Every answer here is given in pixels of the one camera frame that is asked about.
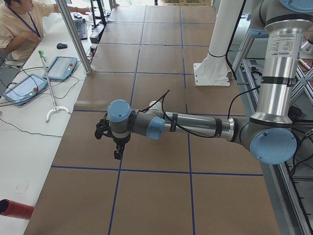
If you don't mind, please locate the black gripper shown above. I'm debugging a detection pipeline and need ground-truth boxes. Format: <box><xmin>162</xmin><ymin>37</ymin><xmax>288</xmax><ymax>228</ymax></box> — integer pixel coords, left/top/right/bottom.
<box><xmin>112</xmin><ymin>132</ymin><xmax>131</xmax><ymax>160</ymax></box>

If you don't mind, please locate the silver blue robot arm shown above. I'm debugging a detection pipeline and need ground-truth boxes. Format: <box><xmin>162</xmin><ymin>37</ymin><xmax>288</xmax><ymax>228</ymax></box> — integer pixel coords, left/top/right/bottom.
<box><xmin>95</xmin><ymin>0</ymin><xmax>313</xmax><ymax>165</ymax></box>

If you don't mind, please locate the far blue teach pendant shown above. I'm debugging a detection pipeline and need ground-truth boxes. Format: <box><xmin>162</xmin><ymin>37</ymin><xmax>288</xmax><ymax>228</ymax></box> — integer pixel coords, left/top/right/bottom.
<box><xmin>47</xmin><ymin>56</ymin><xmax>78</xmax><ymax>81</ymax></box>

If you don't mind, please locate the blue teach pendant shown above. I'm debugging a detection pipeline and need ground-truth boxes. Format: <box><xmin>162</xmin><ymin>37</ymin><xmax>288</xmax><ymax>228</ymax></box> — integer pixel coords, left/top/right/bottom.
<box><xmin>3</xmin><ymin>73</ymin><xmax>48</xmax><ymax>106</ymax></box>
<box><xmin>47</xmin><ymin>56</ymin><xmax>78</xmax><ymax>81</ymax></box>

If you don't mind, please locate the near blue teach pendant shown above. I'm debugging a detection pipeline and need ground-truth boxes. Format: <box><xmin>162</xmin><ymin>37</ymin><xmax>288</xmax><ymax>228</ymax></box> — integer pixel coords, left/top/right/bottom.
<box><xmin>3</xmin><ymin>73</ymin><xmax>48</xmax><ymax>106</ymax></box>

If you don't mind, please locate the black computer mouse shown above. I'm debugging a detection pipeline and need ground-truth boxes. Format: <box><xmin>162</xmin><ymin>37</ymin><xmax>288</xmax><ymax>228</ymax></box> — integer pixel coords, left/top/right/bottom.
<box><xmin>56</xmin><ymin>43</ymin><xmax>67</xmax><ymax>49</ymax></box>

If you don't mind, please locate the red cylinder bottle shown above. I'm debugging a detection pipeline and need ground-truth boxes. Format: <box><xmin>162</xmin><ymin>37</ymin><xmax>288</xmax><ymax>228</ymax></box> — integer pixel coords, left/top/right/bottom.
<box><xmin>0</xmin><ymin>199</ymin><xmax>34</xmax><ymax>220</ymax></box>

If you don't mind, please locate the silver reacher grabber stick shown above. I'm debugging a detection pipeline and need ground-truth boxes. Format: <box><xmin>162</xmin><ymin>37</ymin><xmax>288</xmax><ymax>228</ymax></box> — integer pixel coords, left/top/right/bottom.
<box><xmin>38</xmin><ymin>50</ymin><xmax>71</xmax><ymax>123</ymax></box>

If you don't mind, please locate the black keyboard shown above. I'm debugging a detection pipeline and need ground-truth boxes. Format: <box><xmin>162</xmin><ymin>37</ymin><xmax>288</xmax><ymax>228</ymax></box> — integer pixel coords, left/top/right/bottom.
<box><xmin>73</xmin><ymin>18</ymin><xmax>88</xmax><ymax>40</ymax></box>

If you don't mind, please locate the person in beige shirt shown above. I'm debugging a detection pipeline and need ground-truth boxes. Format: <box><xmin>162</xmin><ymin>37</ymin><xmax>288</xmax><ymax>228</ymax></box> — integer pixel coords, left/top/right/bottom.
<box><xmin>0</xmin><ymin>0</ymin><xmax>90</xmax><ymax>62</ymax></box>

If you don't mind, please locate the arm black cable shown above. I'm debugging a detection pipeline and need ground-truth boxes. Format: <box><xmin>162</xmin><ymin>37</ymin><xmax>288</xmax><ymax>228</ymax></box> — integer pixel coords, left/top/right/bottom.
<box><xmin>142</xmin><ymin>89</ymin><xmax>261</xmax><ymax>137</ymax></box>

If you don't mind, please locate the white pedestal column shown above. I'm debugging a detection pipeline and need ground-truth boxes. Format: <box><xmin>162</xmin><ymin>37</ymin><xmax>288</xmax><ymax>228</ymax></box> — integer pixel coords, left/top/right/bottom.
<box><xmin>193</xmin><ymin>0</ymin><xmax>245</xmax><ymax>86</ymax></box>

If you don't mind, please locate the aluminium frame post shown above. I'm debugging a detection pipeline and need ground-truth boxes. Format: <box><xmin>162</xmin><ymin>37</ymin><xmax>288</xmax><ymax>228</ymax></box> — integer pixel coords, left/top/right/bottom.
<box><xmin>56</xmin><ymin>0</ymin><xmax>92</xmax><ymax>74</ymax></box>

